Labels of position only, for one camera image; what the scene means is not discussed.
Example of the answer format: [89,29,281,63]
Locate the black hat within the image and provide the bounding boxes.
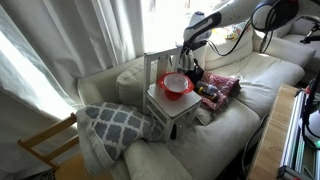
[182,59,205,86]

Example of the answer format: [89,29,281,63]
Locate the clear plastic water bottle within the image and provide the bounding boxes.
[194,80,219,95]

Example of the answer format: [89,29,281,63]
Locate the grey white striped towel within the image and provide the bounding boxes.
[177,46,196,72]

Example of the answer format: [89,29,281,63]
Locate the white round device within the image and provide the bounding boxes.
[301,109,320,150]

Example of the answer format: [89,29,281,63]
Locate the black camera stand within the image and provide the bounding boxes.
[299,14,320,45]

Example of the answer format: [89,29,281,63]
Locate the pink patterned pillow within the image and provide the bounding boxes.
[198,71,242,114]

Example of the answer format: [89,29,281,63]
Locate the white fabric sofa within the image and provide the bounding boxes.
[77,25,317,180]

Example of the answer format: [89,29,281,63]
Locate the white sheer curtain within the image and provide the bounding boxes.
[0,0,149,180]

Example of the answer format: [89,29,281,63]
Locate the small white wooden chair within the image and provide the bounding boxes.
[142,46,203,144]

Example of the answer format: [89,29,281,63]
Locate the red tipped tool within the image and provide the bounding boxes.
[294,79,316,98]

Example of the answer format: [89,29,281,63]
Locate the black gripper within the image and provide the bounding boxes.
[180,37,209,60]

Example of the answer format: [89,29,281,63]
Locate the black floor cable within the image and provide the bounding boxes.
[241,114,270,178]

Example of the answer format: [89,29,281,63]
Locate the aluminium frame rails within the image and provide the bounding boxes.
[277,88,320,180]

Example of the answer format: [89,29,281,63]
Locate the light wooden chair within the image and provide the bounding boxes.
[17,112,114,180]

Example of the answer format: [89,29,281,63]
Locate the floral print pillow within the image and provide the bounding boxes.
[213,20,252,42]

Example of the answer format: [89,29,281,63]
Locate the red bowl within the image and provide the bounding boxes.
[156,71,195,102]

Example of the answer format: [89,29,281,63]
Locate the black bottle with yellow band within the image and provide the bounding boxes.
[198,87,220,103]

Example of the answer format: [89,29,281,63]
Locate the grey white lattice pillow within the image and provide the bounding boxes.
[75,101,164,169]

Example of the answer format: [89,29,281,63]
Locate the light wooden table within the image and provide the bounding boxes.
[247,83,301,180]

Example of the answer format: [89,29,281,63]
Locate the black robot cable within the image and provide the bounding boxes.
[206,0,279,58]

